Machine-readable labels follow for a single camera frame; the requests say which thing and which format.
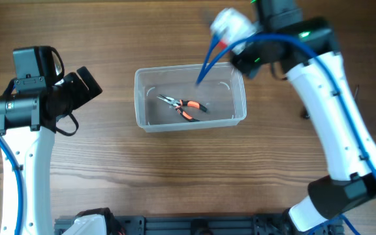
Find clear plastic container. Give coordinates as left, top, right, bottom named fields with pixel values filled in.
left=134, top=62, right=247, bottom=133

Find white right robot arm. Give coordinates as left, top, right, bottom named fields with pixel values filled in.
left=210, top=1, right=376, bottom=234

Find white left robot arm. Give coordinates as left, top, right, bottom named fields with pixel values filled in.
left=0, top=67, right=102, bottom=234

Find orange black needle-nose pliers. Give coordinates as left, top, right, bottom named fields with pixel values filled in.
left=157, top=94, right=208, bottom=122

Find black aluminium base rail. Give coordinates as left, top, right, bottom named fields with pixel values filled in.
left=54, top=211, right=344, bottom=235

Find green handled screwdriver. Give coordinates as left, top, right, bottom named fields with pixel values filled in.
left=353, top=84, right=360, bottom=102

